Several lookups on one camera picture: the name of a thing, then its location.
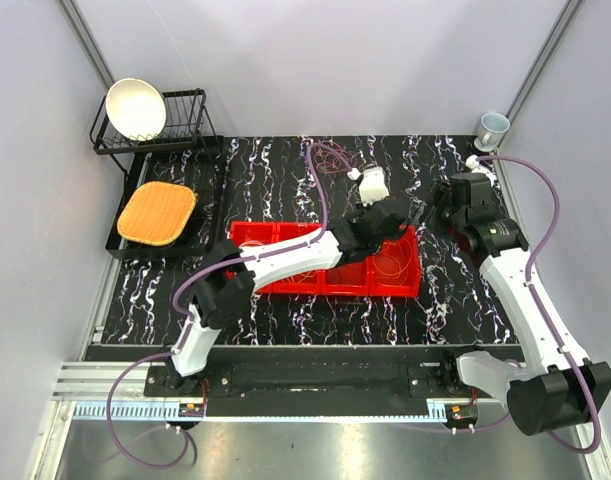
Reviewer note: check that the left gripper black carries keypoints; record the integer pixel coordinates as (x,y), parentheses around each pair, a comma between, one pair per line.
(362,210)

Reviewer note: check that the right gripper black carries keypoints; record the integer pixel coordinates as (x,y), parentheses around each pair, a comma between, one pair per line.
(441,197)

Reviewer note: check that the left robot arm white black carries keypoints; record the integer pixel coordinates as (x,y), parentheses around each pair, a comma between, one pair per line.
(219,292)

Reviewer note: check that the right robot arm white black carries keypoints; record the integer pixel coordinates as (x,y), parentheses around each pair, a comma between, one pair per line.
(530,300)

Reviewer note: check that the black marbled mat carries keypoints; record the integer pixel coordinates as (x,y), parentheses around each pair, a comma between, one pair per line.
(268,181)

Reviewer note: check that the pale blue mug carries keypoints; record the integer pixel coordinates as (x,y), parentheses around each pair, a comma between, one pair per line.
(491,130)

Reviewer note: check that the black tray under pad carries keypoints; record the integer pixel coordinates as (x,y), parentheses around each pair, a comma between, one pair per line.
(204,172)

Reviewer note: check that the orange woven pad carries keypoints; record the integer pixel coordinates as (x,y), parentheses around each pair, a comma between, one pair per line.
(157,213)

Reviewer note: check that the white bowl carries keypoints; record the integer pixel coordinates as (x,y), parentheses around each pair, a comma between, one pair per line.
(136,109)

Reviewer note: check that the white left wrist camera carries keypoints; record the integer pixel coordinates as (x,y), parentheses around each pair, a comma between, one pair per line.
(371,184)

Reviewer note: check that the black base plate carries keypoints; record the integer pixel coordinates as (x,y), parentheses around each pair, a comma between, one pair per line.
(364,381)

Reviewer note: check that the black wire dish rack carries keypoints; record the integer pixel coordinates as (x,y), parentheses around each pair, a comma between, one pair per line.
(188,126)

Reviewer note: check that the aluminium frame rail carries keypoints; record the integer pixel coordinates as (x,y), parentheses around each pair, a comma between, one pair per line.
(85,380)

